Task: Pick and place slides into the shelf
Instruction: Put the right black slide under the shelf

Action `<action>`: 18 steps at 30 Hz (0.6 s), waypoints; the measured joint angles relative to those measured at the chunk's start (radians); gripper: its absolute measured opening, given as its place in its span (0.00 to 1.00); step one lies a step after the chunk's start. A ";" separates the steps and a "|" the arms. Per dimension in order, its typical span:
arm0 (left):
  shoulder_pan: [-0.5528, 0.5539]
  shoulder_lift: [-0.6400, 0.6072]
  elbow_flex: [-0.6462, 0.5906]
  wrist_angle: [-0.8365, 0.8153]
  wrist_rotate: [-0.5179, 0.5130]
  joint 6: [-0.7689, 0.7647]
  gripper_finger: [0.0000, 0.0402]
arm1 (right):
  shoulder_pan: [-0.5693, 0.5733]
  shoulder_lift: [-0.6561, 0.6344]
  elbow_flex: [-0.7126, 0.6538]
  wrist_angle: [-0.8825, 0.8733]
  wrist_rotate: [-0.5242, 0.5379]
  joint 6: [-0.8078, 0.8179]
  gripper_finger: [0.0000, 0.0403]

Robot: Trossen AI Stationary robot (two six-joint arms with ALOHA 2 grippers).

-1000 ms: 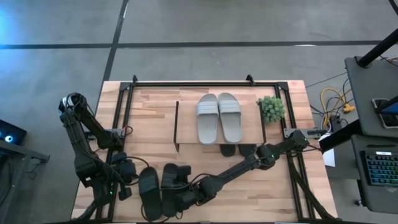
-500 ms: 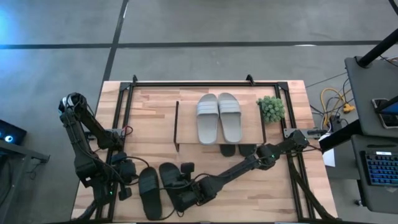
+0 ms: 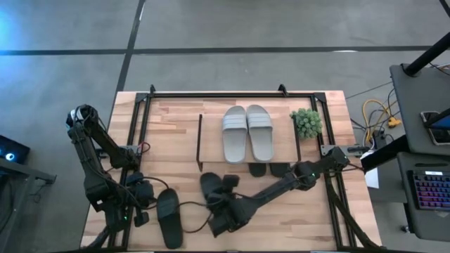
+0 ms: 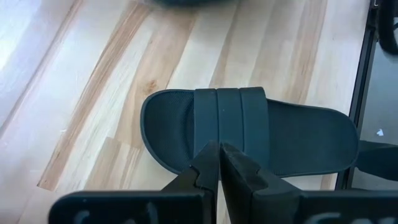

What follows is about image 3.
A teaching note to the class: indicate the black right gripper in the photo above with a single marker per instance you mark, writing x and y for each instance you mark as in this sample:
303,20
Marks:
230,216

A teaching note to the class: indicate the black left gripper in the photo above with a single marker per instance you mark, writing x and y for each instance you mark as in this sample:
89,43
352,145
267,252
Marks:
142,193

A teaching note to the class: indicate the black rubber slide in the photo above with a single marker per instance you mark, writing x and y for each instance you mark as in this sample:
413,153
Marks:
169,218
209,182
257,169
280,169

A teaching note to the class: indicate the grey rubber slide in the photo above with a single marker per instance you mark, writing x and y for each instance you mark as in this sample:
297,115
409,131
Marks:
260,137
235,140

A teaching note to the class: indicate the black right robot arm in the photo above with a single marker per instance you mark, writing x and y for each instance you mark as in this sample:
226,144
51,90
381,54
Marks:
274,189

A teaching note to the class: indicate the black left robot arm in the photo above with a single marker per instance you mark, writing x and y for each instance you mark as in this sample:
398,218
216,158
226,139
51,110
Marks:
88,151

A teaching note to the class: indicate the wooden shelf with black legs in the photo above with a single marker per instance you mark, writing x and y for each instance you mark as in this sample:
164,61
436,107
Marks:
211,140

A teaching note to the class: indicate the small green artificial plant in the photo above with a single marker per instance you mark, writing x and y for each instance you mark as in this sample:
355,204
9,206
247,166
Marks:
307,122

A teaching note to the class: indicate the dark side table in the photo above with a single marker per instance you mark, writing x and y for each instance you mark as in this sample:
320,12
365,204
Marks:
21,172

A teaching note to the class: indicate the black box with blue light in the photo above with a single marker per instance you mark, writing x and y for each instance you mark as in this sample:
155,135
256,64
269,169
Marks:
14,149

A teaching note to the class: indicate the white paper sheet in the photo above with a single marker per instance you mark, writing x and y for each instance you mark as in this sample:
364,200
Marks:
372,177

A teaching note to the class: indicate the black diagonal bar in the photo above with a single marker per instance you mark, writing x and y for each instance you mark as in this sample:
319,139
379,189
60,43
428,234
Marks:
383,154

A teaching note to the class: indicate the black power adapter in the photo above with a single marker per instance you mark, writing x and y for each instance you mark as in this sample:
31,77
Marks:
379,138

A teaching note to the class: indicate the grey desk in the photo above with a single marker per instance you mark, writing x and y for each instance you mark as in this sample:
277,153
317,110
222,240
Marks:
411,105
432,225

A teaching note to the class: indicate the backlit computer keyboard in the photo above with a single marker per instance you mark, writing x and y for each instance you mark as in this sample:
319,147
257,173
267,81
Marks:
432,191

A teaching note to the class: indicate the black smartphone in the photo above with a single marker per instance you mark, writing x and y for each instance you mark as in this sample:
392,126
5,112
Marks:
439,135

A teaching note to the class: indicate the black round pole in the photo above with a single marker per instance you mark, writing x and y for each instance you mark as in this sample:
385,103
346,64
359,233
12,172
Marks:
425,56

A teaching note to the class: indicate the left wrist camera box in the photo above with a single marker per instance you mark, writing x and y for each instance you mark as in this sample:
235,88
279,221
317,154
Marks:
141,219

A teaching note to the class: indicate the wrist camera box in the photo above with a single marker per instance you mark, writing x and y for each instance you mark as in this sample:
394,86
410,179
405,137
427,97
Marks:
141,219
231,182

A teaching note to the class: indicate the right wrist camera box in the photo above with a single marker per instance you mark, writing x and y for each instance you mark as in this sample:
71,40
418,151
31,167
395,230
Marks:
231,182

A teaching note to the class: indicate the black metal table frame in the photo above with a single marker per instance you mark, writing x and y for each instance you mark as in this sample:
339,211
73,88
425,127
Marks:
228,95

